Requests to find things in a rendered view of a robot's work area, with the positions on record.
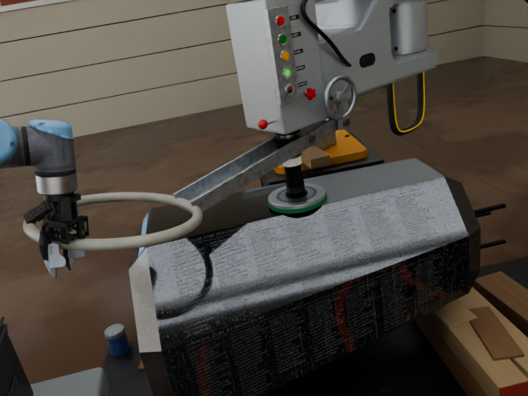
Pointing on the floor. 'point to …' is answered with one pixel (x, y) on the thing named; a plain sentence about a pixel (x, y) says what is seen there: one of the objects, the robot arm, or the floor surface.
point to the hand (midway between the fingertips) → (60, 268)
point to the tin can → (117, 339)
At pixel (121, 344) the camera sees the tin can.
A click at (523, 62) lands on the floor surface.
